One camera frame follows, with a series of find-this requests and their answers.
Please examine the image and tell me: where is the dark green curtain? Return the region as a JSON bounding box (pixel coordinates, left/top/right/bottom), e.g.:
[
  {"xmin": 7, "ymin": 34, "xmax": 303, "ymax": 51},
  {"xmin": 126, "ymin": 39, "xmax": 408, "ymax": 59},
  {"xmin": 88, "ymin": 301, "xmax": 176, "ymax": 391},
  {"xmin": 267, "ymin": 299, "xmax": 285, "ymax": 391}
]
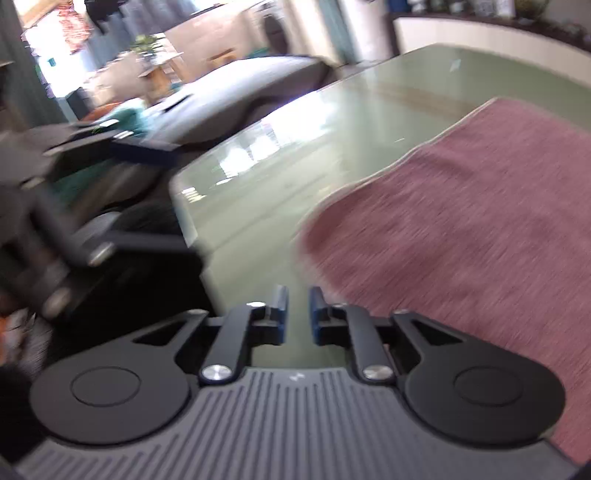
[{"xmin": 0, "ymin": 0, "xmax": 70, "ymax": 132}]

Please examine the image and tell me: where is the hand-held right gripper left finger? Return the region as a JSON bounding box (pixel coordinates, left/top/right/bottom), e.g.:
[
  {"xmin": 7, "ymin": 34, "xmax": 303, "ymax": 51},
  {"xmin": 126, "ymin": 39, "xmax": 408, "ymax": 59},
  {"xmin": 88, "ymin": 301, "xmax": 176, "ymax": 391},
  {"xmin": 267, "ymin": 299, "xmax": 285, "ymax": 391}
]
[{"xmin": 131, "ymin": 285, "xmax": 291, "ymax": 387}]

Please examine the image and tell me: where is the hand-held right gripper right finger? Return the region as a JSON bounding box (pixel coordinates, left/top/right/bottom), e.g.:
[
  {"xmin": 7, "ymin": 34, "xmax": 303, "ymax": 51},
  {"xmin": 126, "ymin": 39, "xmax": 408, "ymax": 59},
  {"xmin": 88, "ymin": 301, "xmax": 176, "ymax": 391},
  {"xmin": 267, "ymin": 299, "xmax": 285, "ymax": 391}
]
[{"xmin": 309, "ymin": 286, "xmax": 465, "ymax": 384}]

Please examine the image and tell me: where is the grey sofa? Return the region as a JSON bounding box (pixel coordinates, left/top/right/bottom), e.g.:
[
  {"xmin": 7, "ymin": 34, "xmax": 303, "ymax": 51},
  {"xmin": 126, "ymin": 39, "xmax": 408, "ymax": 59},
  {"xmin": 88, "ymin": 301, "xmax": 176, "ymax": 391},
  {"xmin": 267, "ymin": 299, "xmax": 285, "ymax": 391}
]
[{"xmin": 46, "ymin": 54, "xmax": 345, "ymax": 241}]

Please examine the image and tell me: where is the teal knitted cloth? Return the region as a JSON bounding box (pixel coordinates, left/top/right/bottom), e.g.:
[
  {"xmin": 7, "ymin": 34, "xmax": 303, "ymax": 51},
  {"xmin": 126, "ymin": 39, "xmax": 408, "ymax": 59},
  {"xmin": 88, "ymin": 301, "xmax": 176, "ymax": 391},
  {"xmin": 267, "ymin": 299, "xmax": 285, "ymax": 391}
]
[{"xmin": 51, "ymin": 104, "xmax": 151, "ymax": 199}]

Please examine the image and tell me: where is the white cabinet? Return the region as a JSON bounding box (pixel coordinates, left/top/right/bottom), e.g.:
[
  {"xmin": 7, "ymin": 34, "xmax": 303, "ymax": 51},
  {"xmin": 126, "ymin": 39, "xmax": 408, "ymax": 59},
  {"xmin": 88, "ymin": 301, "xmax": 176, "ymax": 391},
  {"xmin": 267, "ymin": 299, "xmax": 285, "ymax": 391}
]
[{"xmin": 392, "ymin": 13, "xmax": 591, "ymax": 66}]

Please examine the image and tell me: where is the washing machine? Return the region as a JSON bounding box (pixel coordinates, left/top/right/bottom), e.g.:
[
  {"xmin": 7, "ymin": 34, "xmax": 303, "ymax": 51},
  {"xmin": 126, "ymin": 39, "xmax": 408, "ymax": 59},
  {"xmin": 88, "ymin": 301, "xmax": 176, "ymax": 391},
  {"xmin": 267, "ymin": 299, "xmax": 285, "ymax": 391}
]
[{"xmin": 257, "ymin": 0, "xmax": 293, "ymax": 57}]

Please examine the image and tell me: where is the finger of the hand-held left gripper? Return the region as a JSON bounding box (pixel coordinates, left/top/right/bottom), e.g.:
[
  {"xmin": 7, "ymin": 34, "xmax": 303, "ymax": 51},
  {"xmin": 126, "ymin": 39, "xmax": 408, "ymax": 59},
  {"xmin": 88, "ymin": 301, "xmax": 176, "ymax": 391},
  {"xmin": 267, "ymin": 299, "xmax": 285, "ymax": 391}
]
[
  {"xmin": 69, "ymin": 226, "xmax": 205, "ymax": 271},
  {"xmin": 108, "ymin": 138, "xmax": 183, "ymax": 168}
]

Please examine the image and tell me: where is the potted green plant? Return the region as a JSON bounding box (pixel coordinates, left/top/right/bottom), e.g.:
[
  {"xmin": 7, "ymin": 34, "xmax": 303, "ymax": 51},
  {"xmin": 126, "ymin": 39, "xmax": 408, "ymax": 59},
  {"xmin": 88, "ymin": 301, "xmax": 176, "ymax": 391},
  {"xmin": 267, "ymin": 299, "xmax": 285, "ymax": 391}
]
[{"xmin": 129, "ymin": 33, "xmax": 168, "ymax": 64}]

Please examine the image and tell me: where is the wooden stand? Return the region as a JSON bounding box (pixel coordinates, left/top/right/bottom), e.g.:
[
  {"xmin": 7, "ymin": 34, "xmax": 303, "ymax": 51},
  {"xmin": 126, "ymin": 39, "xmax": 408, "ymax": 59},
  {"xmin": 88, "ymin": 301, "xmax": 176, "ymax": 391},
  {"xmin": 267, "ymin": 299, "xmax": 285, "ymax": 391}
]
[{"xmin": 137, "ymin": 52, "xmax": 186, "ymax": 106}]

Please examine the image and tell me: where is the pink towel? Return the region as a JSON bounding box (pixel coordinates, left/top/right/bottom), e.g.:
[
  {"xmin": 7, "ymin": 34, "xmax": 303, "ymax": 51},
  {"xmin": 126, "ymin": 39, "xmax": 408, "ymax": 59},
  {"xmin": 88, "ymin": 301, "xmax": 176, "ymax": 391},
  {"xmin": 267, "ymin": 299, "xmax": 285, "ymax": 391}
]
[{"xmin": 294, "ymin": 96, "xmax": 591, "ymax": 468}]

